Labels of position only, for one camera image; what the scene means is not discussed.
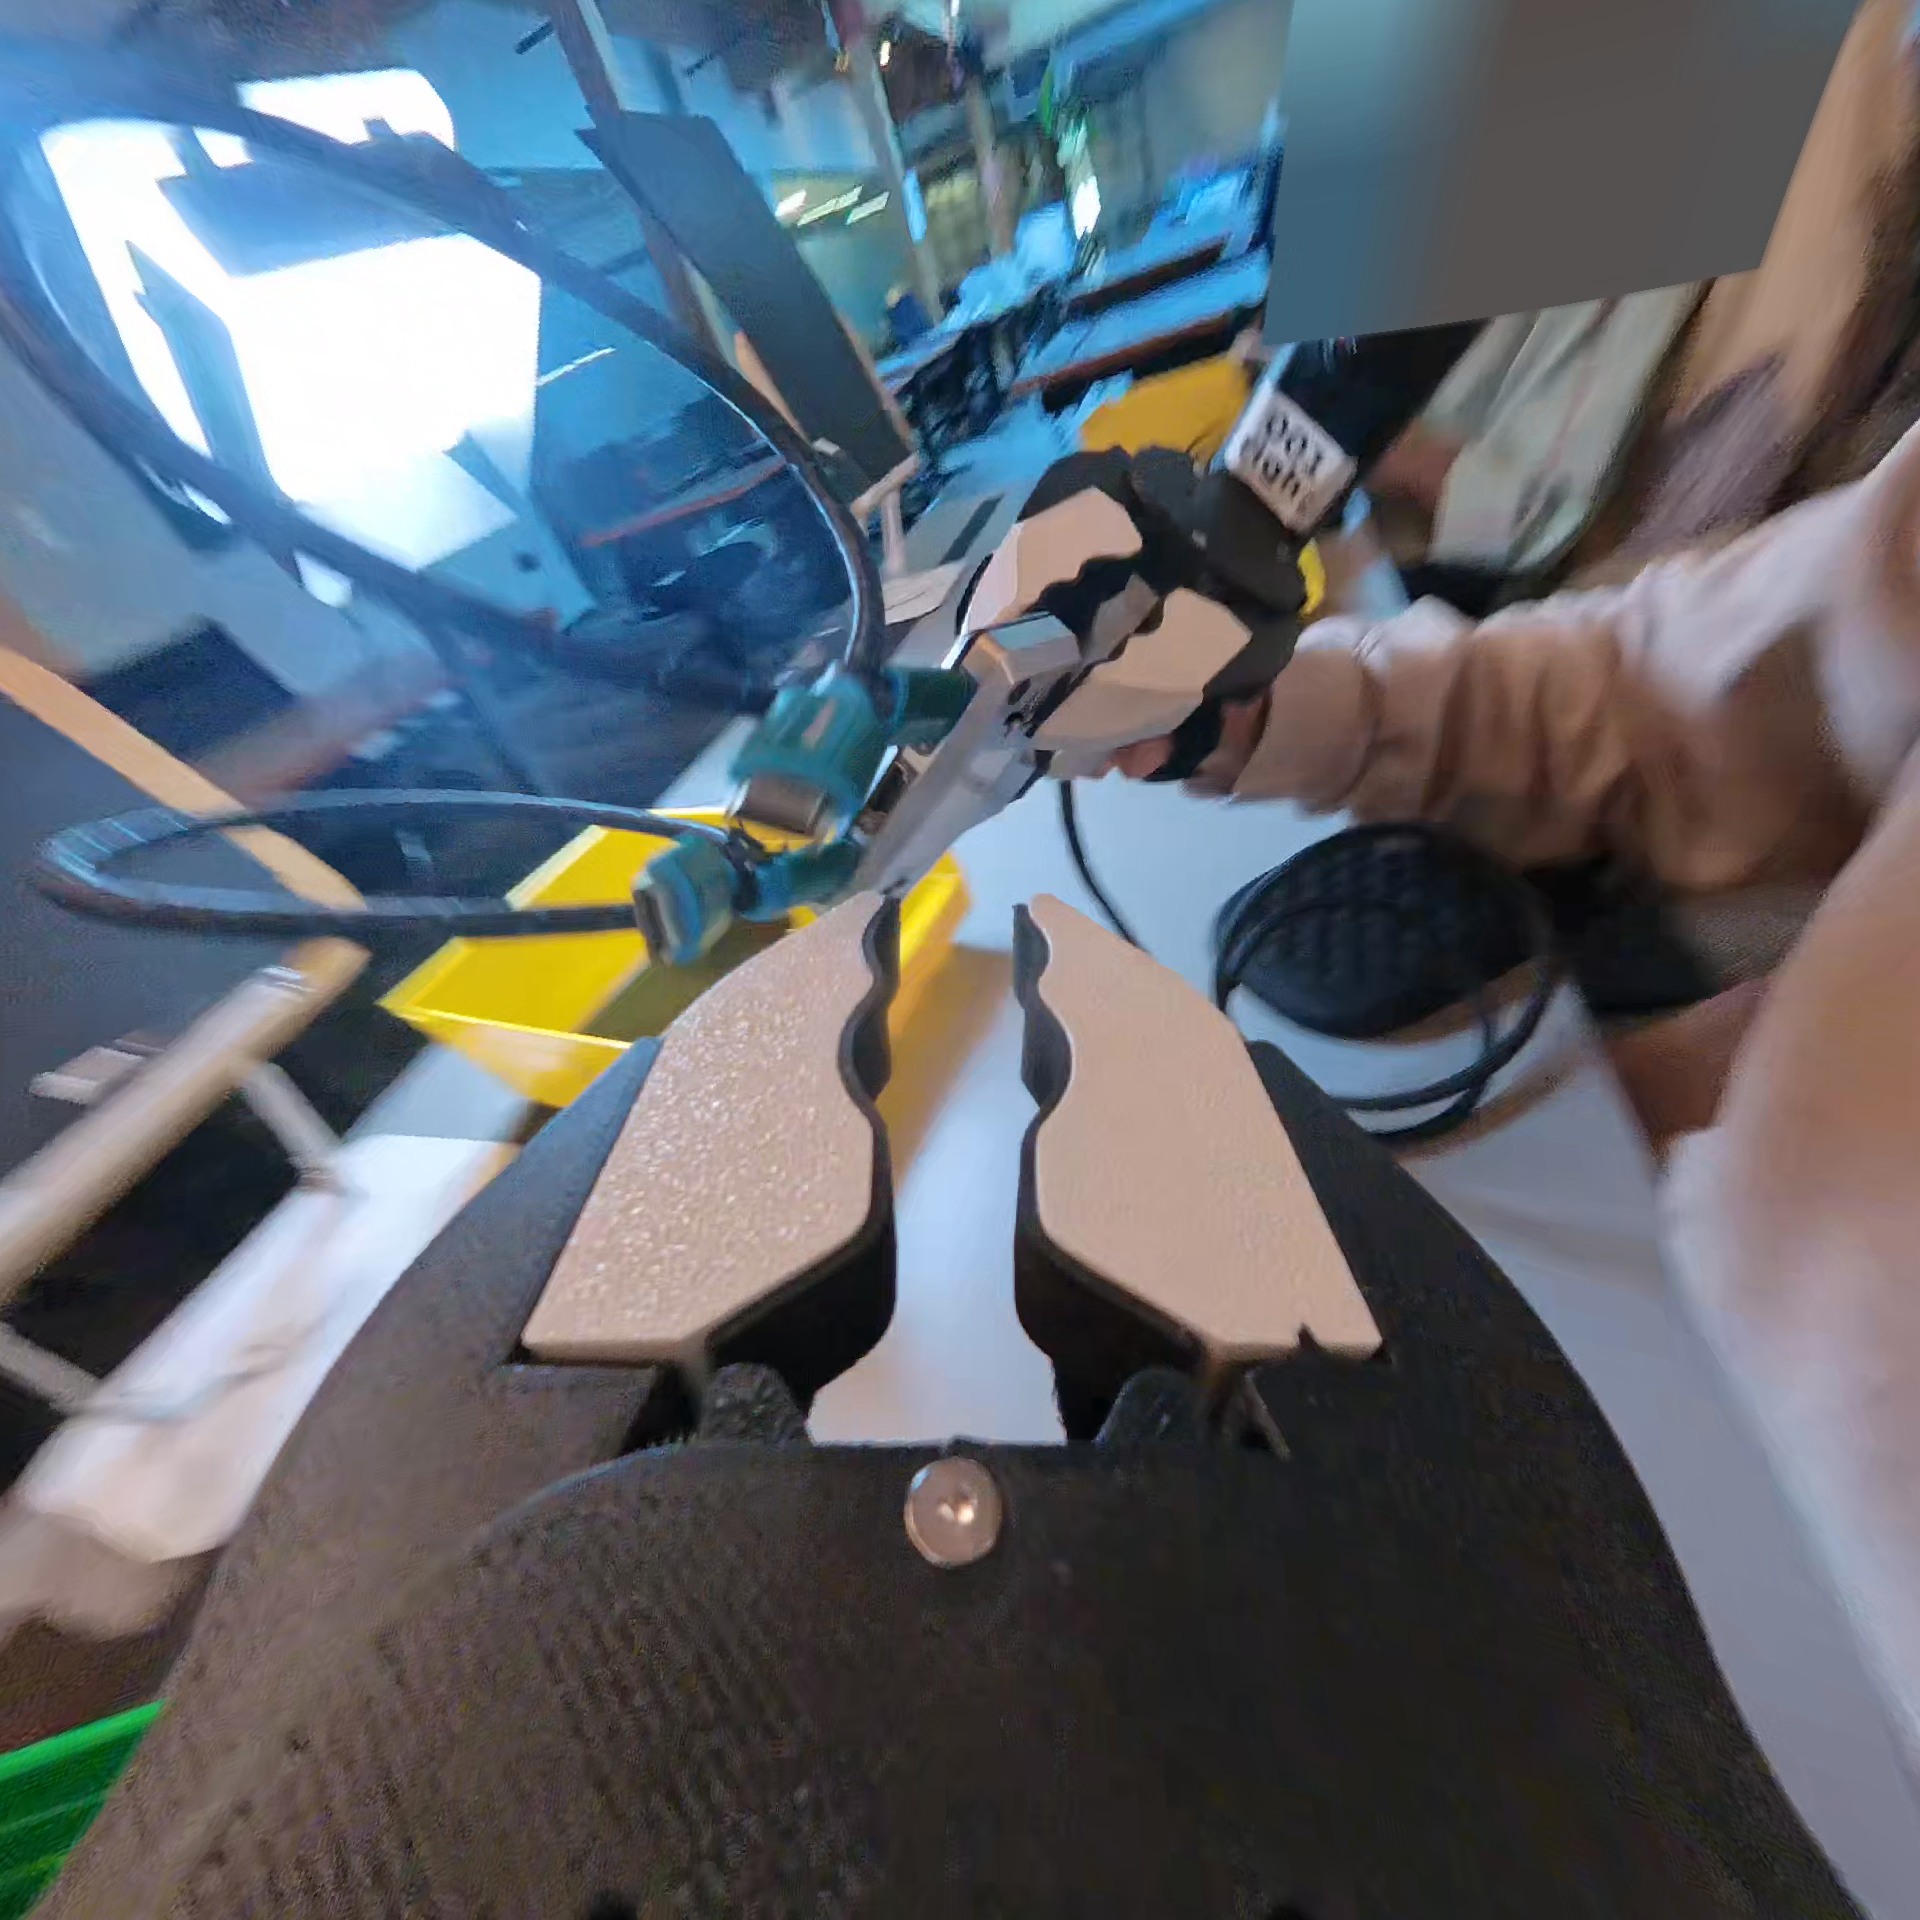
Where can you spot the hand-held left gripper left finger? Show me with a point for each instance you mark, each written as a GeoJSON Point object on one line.
{"type": "Point", "coordinates": [735, 1141]}

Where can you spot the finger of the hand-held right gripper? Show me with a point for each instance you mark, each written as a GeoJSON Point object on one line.
{"type": "Point", "coordinates": [1066, 557]}
{"type": "Point", "coordinates": [1171, 668]}

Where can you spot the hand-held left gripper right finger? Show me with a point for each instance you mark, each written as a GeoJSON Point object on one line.
{"type": "Point", "coordinates": [1185, 1156]}

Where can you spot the multiport hub adapter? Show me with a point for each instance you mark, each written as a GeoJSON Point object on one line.
{"type": "Point", "coordinates": [961, 780]}

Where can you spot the yellow plastic bin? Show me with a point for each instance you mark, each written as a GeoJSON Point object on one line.
{"type": "Point", "coordinates": [523, 990]}

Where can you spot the person's right forearm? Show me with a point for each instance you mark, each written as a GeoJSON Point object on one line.
{"type": "Point", "coordinates": [1575, 720]}

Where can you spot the person's right hand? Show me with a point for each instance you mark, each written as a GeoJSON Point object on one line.
{"type": "Point", "coordinates": [1254, 757]}

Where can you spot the black woven pad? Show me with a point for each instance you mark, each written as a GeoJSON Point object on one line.
{"type": "Point", "coordinates": [1382, 932]}

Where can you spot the white clamp plate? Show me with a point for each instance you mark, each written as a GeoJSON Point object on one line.
{"type": "Point", "coordinates": [225, 1350]}

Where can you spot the white bar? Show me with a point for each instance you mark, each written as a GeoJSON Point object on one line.
{"type": "Point", "coordinates": [150, 1118]}

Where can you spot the person's beige clothed body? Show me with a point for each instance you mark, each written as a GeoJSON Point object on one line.
{"type": "Point", "coordinates": [1799, 1276]}

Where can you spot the green plastic bin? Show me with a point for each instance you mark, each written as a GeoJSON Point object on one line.
{"type": "Point", "coordinates": [61, 1799]}

